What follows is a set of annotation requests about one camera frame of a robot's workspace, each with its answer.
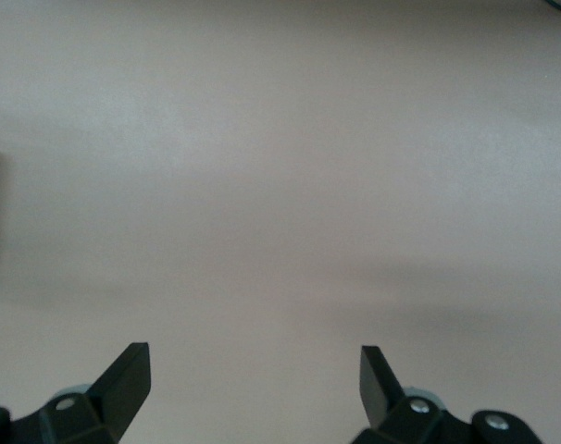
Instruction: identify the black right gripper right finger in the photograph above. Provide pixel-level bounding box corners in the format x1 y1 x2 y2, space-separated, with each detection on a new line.
352 345 477 444

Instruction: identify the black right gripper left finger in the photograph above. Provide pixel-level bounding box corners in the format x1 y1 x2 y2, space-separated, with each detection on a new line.
9 341 152 444

